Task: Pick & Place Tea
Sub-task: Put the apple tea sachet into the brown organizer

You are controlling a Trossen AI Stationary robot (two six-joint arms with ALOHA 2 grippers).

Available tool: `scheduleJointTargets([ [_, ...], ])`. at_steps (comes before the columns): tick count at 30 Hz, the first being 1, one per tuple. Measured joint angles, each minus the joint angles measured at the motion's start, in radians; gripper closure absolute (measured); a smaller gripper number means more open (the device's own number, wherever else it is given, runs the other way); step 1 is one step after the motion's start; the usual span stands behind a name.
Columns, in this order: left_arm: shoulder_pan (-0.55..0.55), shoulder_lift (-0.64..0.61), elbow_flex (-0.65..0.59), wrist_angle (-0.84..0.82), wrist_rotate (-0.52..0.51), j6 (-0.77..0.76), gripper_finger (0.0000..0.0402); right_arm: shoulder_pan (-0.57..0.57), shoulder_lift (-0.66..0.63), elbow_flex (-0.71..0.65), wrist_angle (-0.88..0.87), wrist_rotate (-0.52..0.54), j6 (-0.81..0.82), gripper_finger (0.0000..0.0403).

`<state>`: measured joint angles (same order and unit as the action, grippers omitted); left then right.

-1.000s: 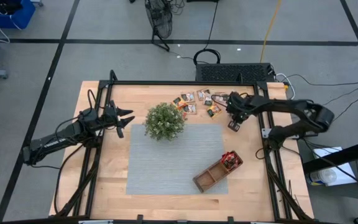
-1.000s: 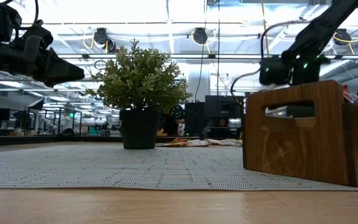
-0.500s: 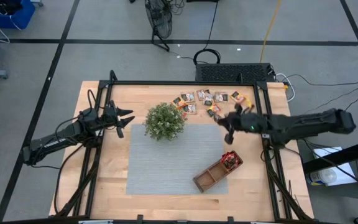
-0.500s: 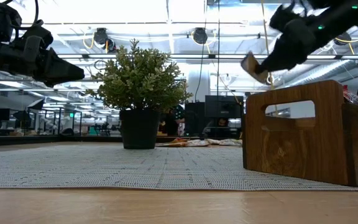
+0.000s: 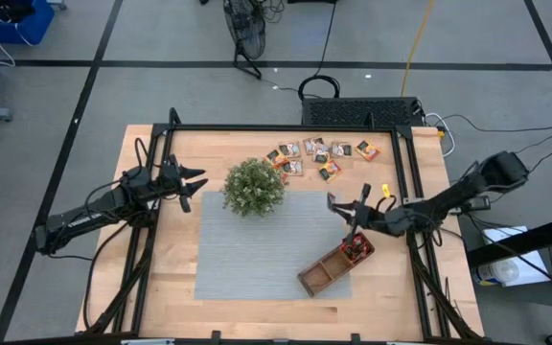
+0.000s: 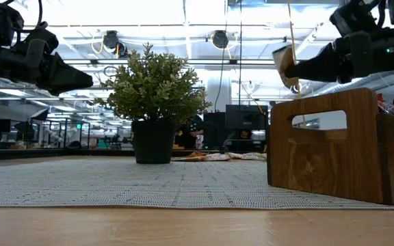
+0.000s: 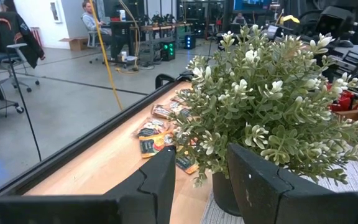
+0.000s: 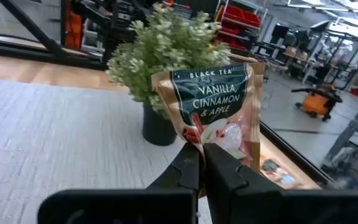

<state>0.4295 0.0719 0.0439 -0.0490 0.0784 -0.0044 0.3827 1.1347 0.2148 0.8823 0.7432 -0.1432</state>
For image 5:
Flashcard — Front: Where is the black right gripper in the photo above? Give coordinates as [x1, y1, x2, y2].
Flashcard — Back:
[333, 183, 404, 246]

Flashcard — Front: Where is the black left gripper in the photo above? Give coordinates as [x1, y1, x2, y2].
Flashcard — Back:
[162, 153, 209, 215]

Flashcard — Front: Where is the orange black tea packet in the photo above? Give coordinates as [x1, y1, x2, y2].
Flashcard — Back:
[264, 148, 288, 169]
[317, 158, 344, 185]
[355, 139, 382, 163]

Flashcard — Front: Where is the wooden compartment box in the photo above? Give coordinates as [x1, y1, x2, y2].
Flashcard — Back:
[297, 232, 377, 298]

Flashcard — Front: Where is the green artificial plant black pot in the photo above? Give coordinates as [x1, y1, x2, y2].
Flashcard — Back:
[220, 157, 288, 219]

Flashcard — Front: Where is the black perforated computer tower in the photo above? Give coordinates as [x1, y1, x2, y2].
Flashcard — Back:
[301, 96, 426, 128]

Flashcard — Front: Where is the grey woven placemat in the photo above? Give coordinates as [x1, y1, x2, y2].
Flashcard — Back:
[194, 190, 354, 302]

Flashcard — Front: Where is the black floor fan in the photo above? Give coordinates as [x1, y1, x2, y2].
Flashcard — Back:
[221, 0, 268, 81]

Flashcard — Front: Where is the white cylindrical canister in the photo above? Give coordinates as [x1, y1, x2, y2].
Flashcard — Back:
[471, 258, 521, 288]

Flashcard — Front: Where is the black side stand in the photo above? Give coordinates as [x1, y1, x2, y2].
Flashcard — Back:
[465, 110, 552, 345]

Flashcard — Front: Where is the white paper sheet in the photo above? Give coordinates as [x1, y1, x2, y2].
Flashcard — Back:
[481, 224, 551, 288]

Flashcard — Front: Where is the blue plastic bin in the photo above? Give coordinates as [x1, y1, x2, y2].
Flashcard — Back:
[0, 0, 57, 45]

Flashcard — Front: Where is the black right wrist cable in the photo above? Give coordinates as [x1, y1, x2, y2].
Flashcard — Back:
[375, 193, 398, 213]

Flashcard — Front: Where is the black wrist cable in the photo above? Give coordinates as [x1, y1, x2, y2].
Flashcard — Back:
[133, 137, 165, 186]
[375, 193, 398, 213]

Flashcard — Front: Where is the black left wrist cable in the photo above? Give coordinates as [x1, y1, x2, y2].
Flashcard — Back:
[133, 137, 165, 186]

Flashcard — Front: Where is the black aluminium table frame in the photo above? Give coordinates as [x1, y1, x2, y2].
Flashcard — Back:
[83, 107, 486, 345]

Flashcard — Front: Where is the white cable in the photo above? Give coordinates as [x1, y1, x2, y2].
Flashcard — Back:
[424, 112, 457, 158]

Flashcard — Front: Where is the coiled black cable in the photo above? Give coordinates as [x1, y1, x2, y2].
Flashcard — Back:
[297, 75, 342, 102]

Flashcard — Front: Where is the black floor cable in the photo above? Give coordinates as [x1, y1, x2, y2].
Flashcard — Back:
[436, 112, 552, 135]

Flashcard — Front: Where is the yellow hanging cable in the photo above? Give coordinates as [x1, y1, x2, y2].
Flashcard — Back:
[400, 0, 435, 97]

